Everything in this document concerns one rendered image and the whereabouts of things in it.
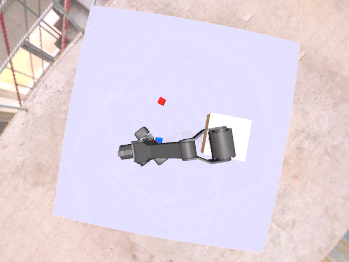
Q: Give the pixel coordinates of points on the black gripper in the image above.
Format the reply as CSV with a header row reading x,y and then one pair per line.
x,y
142,133

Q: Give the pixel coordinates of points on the blue cube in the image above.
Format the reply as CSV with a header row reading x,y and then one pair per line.
x,y
159,140

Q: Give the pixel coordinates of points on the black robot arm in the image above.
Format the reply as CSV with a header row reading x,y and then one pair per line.
x,y
221,145

